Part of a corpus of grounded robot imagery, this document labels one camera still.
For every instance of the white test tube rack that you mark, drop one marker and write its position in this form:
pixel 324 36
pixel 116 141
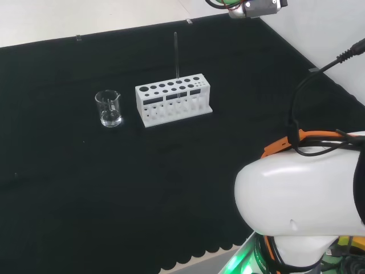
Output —
pixel 140 98

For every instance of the clear glass beaker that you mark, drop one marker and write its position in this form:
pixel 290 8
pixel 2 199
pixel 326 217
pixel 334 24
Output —
pixel 109 121

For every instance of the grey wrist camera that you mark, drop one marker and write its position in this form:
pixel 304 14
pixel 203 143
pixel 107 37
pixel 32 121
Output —
pixel 262 8

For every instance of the black bench cloth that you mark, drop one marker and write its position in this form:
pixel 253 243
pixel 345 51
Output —
pixel 171 177

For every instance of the clear glass rod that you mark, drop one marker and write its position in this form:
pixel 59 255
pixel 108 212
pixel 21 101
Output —
pixel 176 57

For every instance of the yellow stop button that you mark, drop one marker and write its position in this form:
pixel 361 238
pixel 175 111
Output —
pixel 343 240

